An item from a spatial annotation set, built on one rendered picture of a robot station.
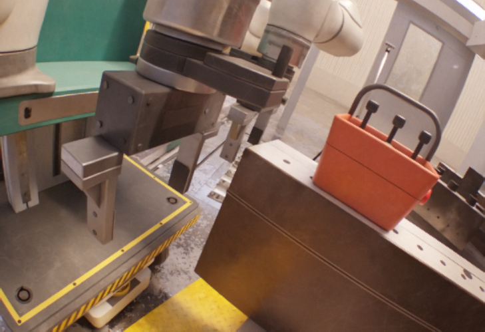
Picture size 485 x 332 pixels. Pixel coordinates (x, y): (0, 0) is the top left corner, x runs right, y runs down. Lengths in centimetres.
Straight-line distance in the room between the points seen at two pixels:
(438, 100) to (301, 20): 346
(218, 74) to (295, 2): 29
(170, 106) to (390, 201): 35
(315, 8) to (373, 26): 1390
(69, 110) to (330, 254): 50
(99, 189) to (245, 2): 18
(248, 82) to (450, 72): 377
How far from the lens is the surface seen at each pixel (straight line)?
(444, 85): 385
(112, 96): 19
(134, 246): 70
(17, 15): 37
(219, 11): 19
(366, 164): 41
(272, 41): 45
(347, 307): 53
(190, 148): 31
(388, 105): 353
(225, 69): 17
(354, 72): 1391
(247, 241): 53
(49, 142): 77
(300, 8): 44
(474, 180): 160
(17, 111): 40
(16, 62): 38
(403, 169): 41
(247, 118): 41
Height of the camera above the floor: 86
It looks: 22 degrees down
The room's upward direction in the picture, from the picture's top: 23 degrees clockwise
